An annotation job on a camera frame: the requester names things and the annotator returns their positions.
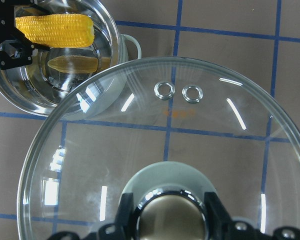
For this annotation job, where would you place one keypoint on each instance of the pale green cooking pot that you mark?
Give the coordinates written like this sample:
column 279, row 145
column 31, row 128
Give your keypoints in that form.
column 39, row 87

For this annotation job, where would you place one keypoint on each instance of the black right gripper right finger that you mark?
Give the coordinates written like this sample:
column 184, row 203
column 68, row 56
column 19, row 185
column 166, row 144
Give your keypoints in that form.
column 221, row 226

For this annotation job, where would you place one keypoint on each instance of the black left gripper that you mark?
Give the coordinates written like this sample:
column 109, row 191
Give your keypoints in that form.
column 11, row 34

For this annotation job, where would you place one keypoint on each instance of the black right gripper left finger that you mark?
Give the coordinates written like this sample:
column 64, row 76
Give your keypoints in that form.
column 122, row 227

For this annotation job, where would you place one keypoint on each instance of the yellow corn cob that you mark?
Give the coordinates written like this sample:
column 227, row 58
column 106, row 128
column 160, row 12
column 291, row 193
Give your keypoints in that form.
column 58, row 30

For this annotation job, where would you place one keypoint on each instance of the glass pot lid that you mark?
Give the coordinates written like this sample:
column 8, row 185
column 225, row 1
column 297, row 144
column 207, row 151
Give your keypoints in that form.
column 168, row 130

